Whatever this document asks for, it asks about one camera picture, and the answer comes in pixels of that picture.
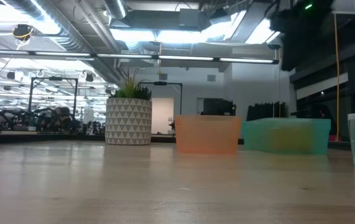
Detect black box-shaped screen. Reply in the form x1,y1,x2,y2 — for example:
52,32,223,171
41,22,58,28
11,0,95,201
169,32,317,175
196,97,237,117

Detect tall black metal frame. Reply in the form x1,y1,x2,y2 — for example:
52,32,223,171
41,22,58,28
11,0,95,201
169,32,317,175
27,77,79,121

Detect black stacked chairs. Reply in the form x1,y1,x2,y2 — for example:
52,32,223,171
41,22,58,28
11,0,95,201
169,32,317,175
246,101,290,122

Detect person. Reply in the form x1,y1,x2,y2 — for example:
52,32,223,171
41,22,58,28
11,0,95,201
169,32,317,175
53,106,72,129

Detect white grey triangle-pattern planter pot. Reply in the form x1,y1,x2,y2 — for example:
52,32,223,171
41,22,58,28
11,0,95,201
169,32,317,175
104,97,153,146

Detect thin black metal frame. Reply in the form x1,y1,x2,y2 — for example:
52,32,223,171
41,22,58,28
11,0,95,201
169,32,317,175
137,81,184,116

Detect translucent teal plastic bin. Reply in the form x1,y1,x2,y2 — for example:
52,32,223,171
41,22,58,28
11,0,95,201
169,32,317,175
241,117,332,156

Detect white door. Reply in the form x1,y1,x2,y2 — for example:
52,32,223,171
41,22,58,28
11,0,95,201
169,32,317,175
151,96,175,136

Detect long ceiling light strip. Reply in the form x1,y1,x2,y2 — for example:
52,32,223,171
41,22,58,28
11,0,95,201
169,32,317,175
0,49,280,65

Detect translucent orange plastic bin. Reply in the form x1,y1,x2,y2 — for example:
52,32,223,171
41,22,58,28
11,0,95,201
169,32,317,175
174,114,242,154

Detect white ceiling unit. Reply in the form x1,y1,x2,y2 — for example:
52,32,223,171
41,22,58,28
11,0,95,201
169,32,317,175
331,0,355,16

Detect green succulent plant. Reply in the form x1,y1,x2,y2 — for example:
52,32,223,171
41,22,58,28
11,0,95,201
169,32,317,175
111,67,153,101

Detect black yellow ceiling cord reel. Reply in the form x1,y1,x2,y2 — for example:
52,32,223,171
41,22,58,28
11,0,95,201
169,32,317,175
12,24,35,42

